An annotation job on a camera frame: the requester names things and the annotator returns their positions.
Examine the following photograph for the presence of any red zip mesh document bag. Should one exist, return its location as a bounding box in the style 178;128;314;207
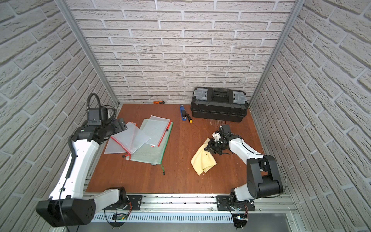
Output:
104;137;126;154

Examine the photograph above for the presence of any yellow wiping cloth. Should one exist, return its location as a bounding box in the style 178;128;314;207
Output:
191;138;216;176

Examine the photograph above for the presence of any white red zip document bag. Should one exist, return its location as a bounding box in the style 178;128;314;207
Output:
110;123;150;157

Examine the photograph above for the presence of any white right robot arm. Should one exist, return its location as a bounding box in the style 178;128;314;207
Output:
205;133;284;208

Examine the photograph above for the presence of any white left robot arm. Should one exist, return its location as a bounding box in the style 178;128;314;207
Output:
36;119;128;228

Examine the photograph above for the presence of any green zip mesh document bag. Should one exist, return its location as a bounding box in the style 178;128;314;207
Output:
126;122;174;175

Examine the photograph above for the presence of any yellow black screwdriver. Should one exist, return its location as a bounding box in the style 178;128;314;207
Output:
186;114;193;123

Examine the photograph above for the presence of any black plastic toolbox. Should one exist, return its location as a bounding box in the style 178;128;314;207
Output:
190;87;249;122

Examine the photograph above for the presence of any blue utility knife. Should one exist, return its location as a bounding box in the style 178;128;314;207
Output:
180;105;187;121

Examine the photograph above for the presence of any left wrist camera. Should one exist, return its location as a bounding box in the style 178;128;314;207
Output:
87;93;117;126

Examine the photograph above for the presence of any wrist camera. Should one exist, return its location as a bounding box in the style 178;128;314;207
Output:
87;93;117;126
212;125;232;142

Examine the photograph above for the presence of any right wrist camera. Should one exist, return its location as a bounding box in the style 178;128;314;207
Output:
212;125;232;142

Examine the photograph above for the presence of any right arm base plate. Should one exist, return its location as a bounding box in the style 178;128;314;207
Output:
216;195;256;212

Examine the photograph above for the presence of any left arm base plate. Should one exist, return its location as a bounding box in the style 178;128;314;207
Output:
114;195;143;211

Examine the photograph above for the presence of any aluminium front rail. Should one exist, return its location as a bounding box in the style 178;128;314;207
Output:
59;192;299;215

